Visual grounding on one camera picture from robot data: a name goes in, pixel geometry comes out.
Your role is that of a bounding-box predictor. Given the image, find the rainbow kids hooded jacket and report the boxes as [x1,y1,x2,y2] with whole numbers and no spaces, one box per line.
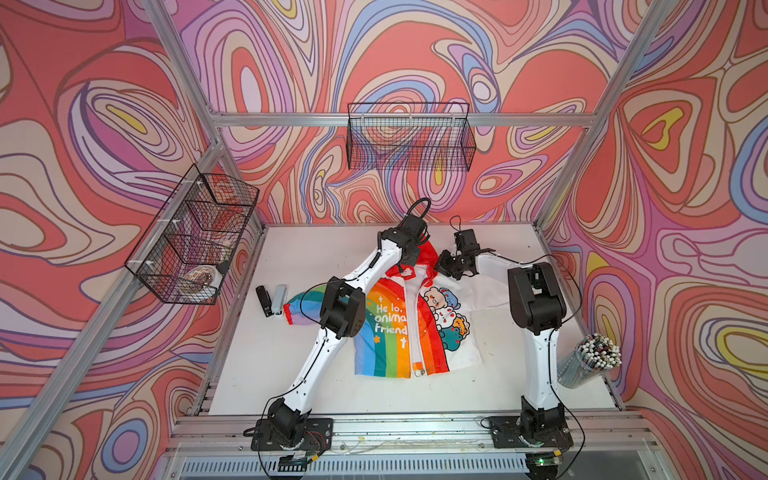
[283,239,517,379]

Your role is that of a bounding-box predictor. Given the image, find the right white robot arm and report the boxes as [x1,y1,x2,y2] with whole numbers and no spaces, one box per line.
[437,229,568,443]

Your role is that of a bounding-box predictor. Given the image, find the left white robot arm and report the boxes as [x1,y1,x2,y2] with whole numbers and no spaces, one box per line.
[265,214,429,444]

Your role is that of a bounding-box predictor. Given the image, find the clear cup of pencils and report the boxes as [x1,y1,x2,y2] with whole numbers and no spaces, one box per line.
[557,333,622,389]

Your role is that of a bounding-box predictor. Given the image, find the black stapler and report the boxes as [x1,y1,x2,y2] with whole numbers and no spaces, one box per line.
[255,285,274,317]

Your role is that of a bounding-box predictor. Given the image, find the round tin in basket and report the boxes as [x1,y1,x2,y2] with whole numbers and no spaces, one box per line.
[179,265,221,298]

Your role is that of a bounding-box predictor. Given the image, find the black wire basket back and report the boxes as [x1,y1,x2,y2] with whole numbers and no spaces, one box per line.
[346,100,477,172]

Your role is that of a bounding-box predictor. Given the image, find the black wire basket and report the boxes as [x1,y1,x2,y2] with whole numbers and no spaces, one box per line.
[125,165,260,305]
[346,100,477,172]

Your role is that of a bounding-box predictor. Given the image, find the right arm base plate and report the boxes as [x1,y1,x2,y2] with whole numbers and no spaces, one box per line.
[480,414,574,451]

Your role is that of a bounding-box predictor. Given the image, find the aluminium cage frame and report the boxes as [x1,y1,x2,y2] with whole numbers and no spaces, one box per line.
[0,0,768,480]

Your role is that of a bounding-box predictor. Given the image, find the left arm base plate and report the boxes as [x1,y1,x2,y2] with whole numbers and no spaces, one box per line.
[242,416,334,453]

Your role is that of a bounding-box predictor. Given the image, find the black wire basket left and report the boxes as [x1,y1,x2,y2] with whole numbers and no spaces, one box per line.
[125,165,260,305]

